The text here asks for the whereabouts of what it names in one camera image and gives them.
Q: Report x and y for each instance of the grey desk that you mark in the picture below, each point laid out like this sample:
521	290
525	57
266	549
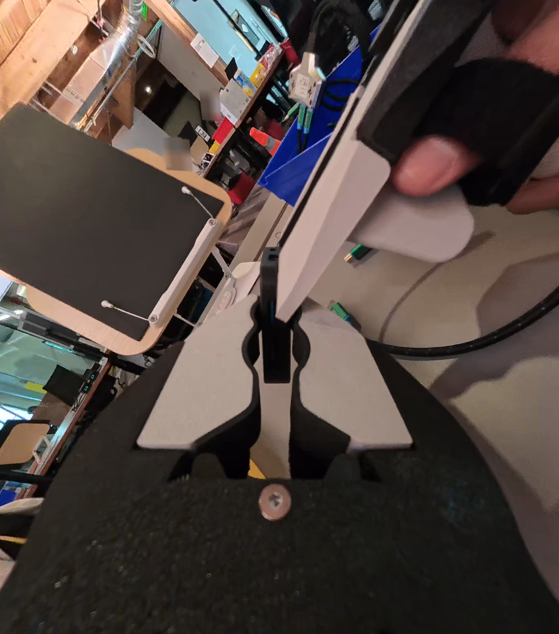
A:
507	421

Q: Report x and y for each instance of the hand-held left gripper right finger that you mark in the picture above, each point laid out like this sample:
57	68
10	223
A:
354	391

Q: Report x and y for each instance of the black hub adapter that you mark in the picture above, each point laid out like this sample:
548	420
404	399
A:
274	356

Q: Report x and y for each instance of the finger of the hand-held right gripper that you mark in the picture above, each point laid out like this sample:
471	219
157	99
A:
354	106
329	228

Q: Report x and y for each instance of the orange traffic cone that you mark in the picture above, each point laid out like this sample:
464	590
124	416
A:
262	138

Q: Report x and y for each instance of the white screen stand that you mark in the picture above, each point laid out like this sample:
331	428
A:
185	277

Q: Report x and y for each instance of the silver air duct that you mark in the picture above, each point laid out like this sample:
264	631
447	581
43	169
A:
121	44

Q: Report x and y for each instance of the blue plastic bin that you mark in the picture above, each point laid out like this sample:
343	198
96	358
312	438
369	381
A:
299	173

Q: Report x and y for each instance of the person's right hand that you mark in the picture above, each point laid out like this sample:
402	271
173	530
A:
433	163

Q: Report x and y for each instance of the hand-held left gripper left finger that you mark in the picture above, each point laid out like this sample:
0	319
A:
200	386

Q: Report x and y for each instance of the cluttered storage shelf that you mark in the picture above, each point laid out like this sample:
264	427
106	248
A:
240	99

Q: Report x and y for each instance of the white hub adapter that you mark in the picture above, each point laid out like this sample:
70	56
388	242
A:
307	86

